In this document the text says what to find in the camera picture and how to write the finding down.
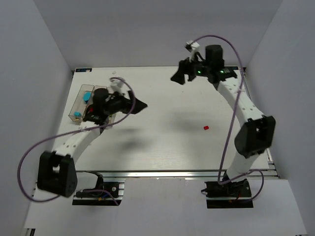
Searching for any blue label sticker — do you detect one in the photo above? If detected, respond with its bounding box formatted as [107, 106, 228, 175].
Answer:
[228, 66, 239, 70]
[75, 68, 92, 73]

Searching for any clear three-compartment container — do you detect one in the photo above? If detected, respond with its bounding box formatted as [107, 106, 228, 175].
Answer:
[68, 84, 116, 125]

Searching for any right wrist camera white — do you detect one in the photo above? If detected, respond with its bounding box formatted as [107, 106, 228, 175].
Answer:
[185, 40, 200, 53]

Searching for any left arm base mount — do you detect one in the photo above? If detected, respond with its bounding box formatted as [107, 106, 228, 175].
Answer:
[72, 172, 125, 207]

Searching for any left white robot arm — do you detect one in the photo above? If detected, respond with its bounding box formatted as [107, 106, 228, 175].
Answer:
[37, 88, 148, 197]

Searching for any small blue lego brick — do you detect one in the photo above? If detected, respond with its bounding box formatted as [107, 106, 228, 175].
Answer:
[74, 112, 82, 117]

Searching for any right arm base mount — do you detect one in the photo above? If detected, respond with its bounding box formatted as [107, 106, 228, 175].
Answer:
[201, 179, 253, 209]

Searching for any left blue label sticker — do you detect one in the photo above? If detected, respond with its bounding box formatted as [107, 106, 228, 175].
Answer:
[75, 68, 92, 73]

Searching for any blue frog lego piece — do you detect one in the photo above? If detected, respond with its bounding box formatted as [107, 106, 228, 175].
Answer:
[83, 91, 91, 104]

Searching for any right blue label sticker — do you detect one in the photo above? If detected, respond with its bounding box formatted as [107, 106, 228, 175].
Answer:
[228, 66, 239, 70]

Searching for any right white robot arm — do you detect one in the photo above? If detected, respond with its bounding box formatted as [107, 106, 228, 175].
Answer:
[171, 42, 276, 184]

